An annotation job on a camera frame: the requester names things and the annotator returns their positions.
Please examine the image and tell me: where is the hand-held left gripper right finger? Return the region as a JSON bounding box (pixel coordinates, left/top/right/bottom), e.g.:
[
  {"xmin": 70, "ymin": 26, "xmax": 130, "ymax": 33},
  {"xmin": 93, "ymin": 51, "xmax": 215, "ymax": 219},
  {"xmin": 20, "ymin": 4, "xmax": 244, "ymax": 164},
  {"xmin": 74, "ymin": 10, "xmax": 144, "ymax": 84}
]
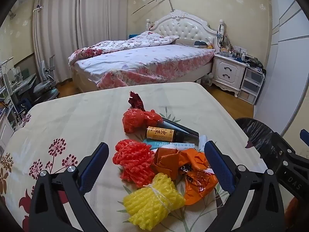
[{"xmin": 204, "ymin": 140, "xmax": 285, "ymax": 232}]

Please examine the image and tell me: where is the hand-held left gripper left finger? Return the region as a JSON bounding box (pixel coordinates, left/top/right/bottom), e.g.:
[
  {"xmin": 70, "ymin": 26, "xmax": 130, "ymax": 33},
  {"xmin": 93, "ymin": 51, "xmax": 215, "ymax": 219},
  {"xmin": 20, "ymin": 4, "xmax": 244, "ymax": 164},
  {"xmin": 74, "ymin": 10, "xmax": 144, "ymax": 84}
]
[{"xmin": 28, "ymin": 142, "xmax": 110, "ymax": 232}]

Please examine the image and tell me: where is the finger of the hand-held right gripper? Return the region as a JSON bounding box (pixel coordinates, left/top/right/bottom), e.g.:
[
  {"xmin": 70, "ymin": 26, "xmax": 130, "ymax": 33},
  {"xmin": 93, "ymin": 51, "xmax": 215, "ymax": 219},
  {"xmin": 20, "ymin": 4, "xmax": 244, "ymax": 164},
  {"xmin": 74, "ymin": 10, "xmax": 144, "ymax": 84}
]
[
  {"xmin": 272, "ymin": 132, "xmax": 298, "ymax": 161},
  {"xmin": 299, "ymin": 129, "xmax": 309, "ymax": 148}
]

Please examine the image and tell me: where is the orange plastic bag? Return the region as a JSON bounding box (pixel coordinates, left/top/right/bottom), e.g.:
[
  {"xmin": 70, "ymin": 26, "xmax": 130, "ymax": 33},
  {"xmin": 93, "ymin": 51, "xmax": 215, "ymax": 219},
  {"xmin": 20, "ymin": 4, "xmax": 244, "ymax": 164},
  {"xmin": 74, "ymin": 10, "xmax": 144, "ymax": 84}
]
[{"xmin": 179, "ymin": 148, "xmax": 219, "ymax": 206}]

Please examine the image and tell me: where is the bin with black liner bag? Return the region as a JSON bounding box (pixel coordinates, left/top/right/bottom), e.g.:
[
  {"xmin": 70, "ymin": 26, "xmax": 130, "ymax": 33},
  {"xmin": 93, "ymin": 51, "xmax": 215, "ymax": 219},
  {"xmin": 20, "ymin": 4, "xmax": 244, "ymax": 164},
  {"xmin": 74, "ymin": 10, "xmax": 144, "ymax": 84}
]
[{"xmin": 235, "ymin": 117, "xmax": 282, "ymax": 156}]

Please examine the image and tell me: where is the red foam fruit net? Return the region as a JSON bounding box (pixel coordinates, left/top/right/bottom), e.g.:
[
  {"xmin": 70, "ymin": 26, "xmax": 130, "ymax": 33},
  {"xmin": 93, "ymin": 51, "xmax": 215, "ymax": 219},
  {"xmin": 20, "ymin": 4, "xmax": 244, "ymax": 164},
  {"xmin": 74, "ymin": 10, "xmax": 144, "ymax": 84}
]
[{"xmin": 114, "ymin": 139, "xmax": 155, "ymax": 189}]

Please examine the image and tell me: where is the black tube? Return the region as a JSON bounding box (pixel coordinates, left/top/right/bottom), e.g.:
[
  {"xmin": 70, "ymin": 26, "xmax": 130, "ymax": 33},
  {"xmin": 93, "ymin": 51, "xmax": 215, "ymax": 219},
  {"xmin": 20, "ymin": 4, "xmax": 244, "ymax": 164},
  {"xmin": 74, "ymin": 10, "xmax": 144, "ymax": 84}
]
[{"xmin": 160, "ymin": 117, "xmax": 200, "ymax": 137}]

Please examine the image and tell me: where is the orange-brown paper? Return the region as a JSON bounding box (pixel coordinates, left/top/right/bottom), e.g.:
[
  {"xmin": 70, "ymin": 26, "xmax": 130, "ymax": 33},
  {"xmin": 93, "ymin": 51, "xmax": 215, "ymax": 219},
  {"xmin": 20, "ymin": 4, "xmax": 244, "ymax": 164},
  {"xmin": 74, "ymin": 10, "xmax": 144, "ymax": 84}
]
[{"xmin": 153, "ymin": 147, "xmax": 181, "ymax": 180}]

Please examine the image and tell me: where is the long teal carton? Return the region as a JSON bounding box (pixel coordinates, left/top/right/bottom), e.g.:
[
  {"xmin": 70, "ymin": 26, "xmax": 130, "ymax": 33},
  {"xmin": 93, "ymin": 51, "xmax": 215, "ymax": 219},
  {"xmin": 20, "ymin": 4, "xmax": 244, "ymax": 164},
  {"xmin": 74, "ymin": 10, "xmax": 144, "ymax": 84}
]
[{"xmin": 142, "ymin": 138, "xmax": 202, "ymax": 153}]

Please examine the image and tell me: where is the red plastic mesh bag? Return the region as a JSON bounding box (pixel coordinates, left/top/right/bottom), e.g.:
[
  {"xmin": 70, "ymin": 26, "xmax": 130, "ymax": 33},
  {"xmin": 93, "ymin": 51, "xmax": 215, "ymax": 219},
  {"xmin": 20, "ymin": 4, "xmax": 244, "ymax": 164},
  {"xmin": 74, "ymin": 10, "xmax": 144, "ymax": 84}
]
[{"xmin": 122, "ymin": 109, "xmax": 163, "ymax": 133}]

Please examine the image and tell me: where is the yellow foam net bundle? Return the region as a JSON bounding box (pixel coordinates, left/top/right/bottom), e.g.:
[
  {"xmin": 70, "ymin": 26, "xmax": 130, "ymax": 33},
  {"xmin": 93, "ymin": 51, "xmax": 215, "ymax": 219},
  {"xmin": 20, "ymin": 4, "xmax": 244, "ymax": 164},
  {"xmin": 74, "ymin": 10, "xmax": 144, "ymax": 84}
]
[{"xmin": 123, "ymin": 173, "xmax": 186, "ymax": 231}]

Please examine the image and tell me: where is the brown bottle yellow label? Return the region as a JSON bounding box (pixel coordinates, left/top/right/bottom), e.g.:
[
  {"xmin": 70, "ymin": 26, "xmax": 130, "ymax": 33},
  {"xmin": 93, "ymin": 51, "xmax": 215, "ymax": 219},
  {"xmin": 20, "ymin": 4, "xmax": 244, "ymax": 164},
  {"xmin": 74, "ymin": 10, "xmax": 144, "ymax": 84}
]
[{"xmin": 146, "ymin": 126, "xmax": 192, "ymax": 143}]

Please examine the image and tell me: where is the dark red wrapper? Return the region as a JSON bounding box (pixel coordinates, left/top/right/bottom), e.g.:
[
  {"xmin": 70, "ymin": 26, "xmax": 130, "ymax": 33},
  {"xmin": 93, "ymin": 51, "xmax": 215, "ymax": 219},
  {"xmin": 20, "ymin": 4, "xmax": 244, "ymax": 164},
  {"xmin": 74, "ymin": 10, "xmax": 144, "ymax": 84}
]
[{"xmin": 128, "ymin": 90, "xmax": 146, "ymax": 112}]

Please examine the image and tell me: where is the floral beige tablecloth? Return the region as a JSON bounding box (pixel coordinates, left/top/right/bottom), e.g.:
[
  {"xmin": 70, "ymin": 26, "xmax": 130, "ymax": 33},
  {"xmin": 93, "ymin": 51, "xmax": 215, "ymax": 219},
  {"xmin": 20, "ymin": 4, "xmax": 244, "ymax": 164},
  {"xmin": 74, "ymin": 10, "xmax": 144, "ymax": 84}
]
[{"xmin": 0, "ymin": 82, "xmax": 273, "ymax": 232}]

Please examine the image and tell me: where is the clear plastic drawer unit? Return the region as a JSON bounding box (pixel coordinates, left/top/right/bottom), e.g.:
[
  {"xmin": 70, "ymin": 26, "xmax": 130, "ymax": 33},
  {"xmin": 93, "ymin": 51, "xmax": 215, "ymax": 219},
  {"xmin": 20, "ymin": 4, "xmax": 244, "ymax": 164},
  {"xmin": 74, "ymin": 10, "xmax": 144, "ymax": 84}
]
[{"xmin": 239, "ymin": 65, "xmax": 265, "ymax": 105}]

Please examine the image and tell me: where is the grey sliding wardrobe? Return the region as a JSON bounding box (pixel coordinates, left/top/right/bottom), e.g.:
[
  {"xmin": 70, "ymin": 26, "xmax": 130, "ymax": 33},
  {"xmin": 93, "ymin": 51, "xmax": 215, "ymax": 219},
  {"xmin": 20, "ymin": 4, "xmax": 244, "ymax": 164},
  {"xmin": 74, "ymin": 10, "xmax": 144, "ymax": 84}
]
[{"xmin": 253, "ymin": 0, "xmax": 309, "ymax": 141}]

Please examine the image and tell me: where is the grey office chair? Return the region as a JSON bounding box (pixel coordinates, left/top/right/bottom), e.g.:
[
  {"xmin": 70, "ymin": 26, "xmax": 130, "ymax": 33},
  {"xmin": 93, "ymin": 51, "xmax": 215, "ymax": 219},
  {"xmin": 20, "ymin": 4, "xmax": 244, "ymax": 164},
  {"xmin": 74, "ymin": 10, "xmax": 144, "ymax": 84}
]
[{"xmin": 32, "ymin": 57, "xmax": 60, "ymax": 101}]

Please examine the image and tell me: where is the white nightstand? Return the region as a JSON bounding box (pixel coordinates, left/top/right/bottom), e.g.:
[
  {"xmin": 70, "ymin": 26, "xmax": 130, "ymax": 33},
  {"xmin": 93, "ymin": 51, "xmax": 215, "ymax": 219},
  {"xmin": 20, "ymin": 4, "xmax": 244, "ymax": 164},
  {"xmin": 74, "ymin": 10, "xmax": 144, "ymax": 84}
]
[{"xmin": 212, "ymin": 54, "xmax": 247, "ymax": 98}]

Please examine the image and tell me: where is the white cabinet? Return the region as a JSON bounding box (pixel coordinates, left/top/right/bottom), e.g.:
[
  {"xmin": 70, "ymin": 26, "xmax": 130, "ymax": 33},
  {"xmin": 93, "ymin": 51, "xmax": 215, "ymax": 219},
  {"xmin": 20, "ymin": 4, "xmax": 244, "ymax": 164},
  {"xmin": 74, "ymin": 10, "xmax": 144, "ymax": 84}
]
[{"xmin": 0, "ymin": 113, "xmax": 15, "ymax": 148}]

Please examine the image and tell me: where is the clutter of small bottles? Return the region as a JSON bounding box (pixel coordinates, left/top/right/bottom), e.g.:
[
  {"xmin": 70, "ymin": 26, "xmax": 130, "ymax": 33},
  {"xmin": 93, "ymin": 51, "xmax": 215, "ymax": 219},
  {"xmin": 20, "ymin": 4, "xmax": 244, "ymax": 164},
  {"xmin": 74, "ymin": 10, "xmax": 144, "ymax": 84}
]
[{"xmin": 217, "ymin": 42, "xmax": 265, "ymax": 69}]

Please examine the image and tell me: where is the cluttered desk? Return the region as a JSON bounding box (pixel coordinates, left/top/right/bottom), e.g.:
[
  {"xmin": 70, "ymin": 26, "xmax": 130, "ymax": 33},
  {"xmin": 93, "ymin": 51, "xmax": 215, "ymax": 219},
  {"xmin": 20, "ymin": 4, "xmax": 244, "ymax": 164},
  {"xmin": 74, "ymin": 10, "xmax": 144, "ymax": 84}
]
[{"xmin": 0, "ymin": 58, "xmax": 37, "ymax": 126}]

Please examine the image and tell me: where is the floral bed sheet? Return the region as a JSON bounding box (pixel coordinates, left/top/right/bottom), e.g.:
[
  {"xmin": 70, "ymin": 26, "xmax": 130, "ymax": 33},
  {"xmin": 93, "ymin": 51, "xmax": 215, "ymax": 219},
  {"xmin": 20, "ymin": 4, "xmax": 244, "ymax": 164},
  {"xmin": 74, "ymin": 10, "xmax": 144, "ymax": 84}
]
[{"xmin": 74, "ymin": 45, "xmax": 216, "ymax": 90}]

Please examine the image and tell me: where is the floral quilt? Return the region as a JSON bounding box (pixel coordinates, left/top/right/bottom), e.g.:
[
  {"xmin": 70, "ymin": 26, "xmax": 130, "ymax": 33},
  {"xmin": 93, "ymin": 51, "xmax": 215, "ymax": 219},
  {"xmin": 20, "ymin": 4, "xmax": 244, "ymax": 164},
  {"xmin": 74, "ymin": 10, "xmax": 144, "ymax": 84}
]
[{"xmin": 68, "ymin": 31, "xmax": 180, "ymax": 64}]

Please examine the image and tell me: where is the beige pillow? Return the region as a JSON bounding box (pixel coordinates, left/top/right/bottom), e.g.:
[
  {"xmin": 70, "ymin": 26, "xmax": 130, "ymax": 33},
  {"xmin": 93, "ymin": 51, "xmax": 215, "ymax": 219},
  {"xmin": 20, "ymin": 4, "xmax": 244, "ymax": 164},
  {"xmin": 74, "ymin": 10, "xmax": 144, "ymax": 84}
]
[{"xmin": 172, "ymin": 38, "xmax": 210, "ymax": 47}]

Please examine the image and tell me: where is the beige pleated curtain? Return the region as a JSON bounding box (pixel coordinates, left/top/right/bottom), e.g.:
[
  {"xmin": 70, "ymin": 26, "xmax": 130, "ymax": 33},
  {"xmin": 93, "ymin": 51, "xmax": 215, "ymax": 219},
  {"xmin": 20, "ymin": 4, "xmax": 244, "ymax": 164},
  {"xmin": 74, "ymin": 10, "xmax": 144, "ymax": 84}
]
[{"xmin": 32, "ymin": 0, "xmax": 129, "ymax": 85}]

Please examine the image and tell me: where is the thin bent metal rod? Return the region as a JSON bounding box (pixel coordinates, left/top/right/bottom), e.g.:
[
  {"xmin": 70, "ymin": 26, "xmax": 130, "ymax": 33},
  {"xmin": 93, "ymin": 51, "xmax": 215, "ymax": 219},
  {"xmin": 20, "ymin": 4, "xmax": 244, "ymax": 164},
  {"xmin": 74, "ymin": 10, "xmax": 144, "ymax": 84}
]
[{"xmin": 132, "ymin": 0, "xmax": 174, "ymax": 15}]

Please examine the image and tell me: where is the white bed frame tufted headboard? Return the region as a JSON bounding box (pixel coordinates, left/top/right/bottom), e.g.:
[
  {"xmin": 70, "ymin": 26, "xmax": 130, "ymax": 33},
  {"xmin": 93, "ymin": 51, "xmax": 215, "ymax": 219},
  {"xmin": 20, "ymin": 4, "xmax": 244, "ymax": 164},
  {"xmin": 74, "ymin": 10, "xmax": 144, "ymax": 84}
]
[{"xmin": 69, "ymin": 10, "xmax": 226, "ymax": 92}]

